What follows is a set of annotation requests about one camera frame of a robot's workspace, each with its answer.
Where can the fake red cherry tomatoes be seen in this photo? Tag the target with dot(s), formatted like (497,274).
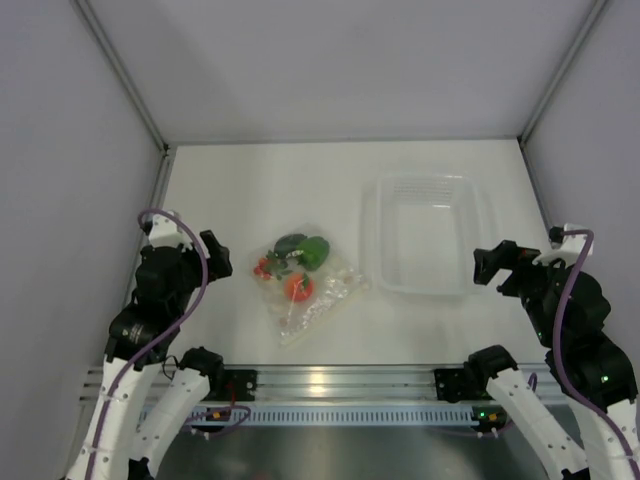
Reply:
(272,268)

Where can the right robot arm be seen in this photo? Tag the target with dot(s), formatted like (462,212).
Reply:
(567,310)

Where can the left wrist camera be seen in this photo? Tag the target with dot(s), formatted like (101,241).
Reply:
(164,229)

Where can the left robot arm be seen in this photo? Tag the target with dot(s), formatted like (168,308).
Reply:
(120,443)

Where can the clear plastic basket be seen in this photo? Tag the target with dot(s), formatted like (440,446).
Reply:
(418,232)

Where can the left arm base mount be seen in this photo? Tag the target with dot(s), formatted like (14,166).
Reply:
(233,386)

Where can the clear zip top bag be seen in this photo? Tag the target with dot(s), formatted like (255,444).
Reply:
(336,282)

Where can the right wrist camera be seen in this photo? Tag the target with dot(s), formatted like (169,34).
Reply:
(569,243)

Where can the fake dark green vegetable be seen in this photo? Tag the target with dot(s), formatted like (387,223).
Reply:
(288,244)

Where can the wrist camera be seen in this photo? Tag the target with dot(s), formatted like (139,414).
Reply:
(569,243)
(164,229)

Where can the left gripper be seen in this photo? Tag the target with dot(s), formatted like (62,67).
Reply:
(218,264)

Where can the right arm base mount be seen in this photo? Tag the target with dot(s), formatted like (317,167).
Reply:
(458,384)

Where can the aluminium mounting rail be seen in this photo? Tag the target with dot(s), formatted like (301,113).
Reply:
(345,383)

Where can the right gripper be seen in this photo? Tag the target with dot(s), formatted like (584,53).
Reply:
(504,255)

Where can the slotted cable duct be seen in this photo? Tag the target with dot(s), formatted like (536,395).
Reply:
(437,415)

